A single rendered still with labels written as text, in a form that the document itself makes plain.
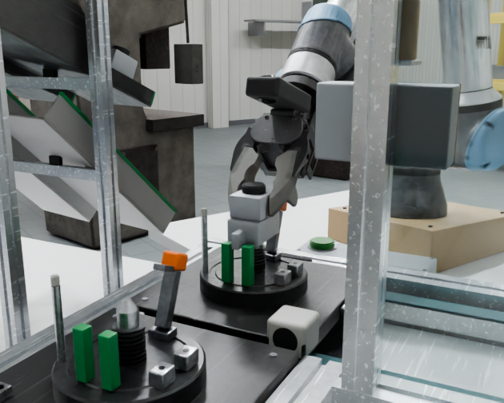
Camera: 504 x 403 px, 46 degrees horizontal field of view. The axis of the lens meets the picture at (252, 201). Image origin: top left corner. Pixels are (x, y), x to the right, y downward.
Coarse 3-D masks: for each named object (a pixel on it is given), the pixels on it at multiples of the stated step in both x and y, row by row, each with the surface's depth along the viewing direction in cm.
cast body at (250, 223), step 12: (240, 192) 75; (252, 192) 73; (264, 192) 74; (240, 204) 73; (252, 204) 72; (264, 204) 73; (240, 216) 74; (252, 216) 73; (264, 216) 73; (276, 216) 77; (228, 228) 74; (240, 228) 73; (252, 228) 72; (264, 228) 74; (276, 228) 77; (228, 240) 75; (240, 240) 72; (252, 240) 73; (264, 240) 74
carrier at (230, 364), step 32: (96, 320) 68; (128, 320) 53; (64, 352) 55; (96, 352) 57; (128, 352) 54; (160, 352) 57; (192, 352) 54; (224, 352) 61; (256, 352) 61; (288, 352) 61; (32, 384) 55; (64, 384) 51; (96, 384) 51; (128, 384) 51; (160, 384) 50; (192, 384) 52; (224, 384) 55; (256, 384) 55
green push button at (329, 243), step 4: (312, 240) 96; (316, 240) 96; (320, 240) 96; (324, 240) 96; (328, 240) 96; (332, 240) 96; (312, 244) 95; (316, 244) 94; (320, 244) 94; (324, 244) 94; (328, 244) 94; (332, 244) 95; (316, 248) 94; (320, 248) 94; (324, 248) 94; (328, 248) 94; (332, 248) 95
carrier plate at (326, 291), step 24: (192, 264) 86; (312, 264) 86; (192, 288) 77; (312, 288) 77; (336, 288) 77; (144, 312) 72; (192, 312) 70; (216, 312) 70; (240, 312) 70; (264, 312) 70; (336, 312) 71; (240, 336) 66; (264, 336) 65
